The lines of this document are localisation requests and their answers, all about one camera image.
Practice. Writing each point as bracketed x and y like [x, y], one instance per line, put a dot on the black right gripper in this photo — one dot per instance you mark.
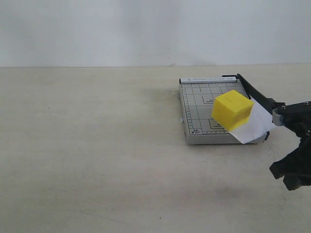
[294, 168]

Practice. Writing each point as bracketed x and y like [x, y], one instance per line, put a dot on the white paper sheet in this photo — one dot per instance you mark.
[259, 123]

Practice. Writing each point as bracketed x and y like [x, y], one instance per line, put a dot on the yellow cube block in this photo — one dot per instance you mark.
[231, 110]

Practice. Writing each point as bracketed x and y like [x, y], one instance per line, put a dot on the black cutter blade lever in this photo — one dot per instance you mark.
[268, 104]

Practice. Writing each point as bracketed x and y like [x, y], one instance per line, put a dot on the grey paper cutter base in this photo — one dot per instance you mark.
[197, 96]

